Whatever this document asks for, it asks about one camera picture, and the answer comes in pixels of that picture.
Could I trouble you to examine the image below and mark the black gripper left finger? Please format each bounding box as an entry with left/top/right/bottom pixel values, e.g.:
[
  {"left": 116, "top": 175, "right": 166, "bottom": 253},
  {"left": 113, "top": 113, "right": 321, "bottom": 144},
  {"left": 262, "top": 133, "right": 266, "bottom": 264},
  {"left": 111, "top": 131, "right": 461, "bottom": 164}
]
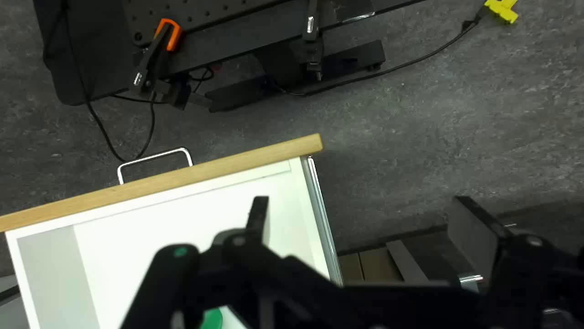
[{"left": 118, "top": 193, "right": 366, "bottom": 329}]

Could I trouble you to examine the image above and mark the thin black cable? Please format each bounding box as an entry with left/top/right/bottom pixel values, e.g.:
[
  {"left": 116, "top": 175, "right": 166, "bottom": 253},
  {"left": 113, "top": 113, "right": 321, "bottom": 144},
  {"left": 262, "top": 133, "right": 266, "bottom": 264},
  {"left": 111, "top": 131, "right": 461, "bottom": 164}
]
[{"left": 60, "top": 34, "right": 158, "bottom": 164}]

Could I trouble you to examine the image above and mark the white drawer with wood front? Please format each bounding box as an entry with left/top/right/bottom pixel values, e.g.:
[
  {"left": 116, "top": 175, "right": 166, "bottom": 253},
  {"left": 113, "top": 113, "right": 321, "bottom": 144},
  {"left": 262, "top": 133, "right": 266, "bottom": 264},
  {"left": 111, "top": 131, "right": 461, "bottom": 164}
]
[{"left": 0, "top": 133, "right": 343, "bottom": 329}]

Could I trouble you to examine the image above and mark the yellow plastic object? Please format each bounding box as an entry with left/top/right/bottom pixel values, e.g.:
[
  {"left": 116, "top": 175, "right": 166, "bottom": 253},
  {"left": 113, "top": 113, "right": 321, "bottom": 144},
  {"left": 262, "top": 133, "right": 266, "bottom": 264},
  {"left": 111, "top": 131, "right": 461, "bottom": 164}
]
[{"left": 483, "top": 0, "right": 520, "bottom": 27}]

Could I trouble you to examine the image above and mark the orange handled clamp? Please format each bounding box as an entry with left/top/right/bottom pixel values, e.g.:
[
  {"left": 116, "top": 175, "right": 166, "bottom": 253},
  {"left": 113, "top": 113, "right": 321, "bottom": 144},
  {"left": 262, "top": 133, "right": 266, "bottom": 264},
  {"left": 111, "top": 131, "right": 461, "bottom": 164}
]
[{"left": 129, "top": 16, "right": 184, "bottom": 94}]

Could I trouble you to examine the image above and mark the green plastic cup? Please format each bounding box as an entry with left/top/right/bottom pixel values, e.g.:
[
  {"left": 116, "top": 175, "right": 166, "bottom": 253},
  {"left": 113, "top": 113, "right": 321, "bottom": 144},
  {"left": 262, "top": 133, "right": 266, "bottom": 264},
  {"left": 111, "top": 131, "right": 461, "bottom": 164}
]
[{"left": 202, "top": 306, "right": 244, "bottom": 329}]

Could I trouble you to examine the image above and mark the wooden lower cabinet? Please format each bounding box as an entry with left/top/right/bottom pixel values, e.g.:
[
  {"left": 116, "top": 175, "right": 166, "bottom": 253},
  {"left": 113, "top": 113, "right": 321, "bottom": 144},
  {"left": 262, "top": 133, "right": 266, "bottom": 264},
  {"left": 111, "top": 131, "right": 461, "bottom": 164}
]
[{"left": 337, "top": 244, "right": 405, "bottom": 284}]

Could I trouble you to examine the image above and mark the black clamp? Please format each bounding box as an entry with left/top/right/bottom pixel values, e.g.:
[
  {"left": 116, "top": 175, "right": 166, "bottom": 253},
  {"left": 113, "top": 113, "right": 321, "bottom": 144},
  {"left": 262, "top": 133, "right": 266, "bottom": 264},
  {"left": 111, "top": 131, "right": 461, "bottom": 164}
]
[{"left": 299, "top": 0, "right": 324, "bottom": 81}]

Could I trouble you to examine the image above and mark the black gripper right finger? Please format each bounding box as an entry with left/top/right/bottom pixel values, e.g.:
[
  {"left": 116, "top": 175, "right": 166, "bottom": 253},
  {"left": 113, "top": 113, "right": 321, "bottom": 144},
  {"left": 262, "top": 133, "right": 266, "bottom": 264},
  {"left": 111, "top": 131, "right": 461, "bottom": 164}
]
[{"left": 425, "top": 193, "right": 584, "bottom": 329}]

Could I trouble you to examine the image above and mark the black floor cable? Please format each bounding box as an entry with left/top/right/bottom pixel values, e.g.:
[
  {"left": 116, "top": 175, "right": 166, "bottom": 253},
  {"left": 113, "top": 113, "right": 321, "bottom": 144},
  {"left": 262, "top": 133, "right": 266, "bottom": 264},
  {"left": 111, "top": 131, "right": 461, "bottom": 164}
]
[{"left": 299, "top": 10, "right": 489, "bottom": 96}]

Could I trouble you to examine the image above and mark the metal drawer handle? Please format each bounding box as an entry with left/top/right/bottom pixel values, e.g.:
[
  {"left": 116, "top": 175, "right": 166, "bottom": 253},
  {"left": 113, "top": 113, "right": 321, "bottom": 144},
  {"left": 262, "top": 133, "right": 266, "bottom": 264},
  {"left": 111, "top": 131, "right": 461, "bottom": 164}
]
[{"left": 115, "top": 145, "right": 195, "bottom": 186}]

